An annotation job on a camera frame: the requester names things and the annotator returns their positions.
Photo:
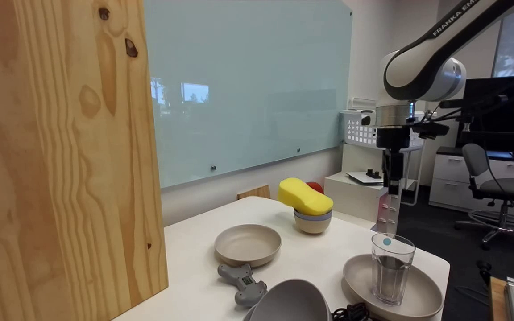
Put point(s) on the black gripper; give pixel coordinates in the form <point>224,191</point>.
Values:
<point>394,140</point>

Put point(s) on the clear glass cup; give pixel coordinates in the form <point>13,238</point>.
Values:
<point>394,247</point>

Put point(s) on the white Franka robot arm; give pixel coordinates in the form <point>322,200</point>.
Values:
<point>424,68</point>

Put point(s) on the small beige plate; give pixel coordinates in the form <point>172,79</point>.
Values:
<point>249,243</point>

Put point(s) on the translucent pink container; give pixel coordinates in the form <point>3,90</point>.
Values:
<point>388,215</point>

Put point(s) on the flat white box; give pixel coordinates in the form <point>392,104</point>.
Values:
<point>361,179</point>

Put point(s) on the low white cabinet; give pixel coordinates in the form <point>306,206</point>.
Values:
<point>349,198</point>

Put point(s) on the white drawer cabinet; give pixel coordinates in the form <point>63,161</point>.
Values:
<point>447,179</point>

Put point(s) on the white perforated basket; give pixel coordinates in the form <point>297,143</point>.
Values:
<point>358,131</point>

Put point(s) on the yellow sponge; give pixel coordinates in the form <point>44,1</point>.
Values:
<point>304,198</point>

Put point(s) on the stacked grey bowls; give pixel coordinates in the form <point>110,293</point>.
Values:
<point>313,225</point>

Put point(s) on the large beige bowl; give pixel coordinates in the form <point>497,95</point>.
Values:
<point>358,282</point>

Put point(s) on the grey office chair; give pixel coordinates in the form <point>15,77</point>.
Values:
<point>508,188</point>

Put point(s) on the black monitor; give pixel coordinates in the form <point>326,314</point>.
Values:
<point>501,127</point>

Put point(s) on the wooden board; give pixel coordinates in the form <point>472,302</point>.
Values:
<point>499,300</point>

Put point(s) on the dark grey bowl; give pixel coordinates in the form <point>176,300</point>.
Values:
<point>290,304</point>

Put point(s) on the glass whiteboard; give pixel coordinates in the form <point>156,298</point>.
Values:
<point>240,108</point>

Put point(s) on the grey toy game controller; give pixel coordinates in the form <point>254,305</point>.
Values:
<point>249,291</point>

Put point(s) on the pine wood cabinet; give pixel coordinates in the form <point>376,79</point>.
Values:
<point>62,179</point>

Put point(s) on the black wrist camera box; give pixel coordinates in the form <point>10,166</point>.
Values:
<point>433,131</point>

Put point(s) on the black stereo camera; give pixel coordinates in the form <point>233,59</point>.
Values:
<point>474,102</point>

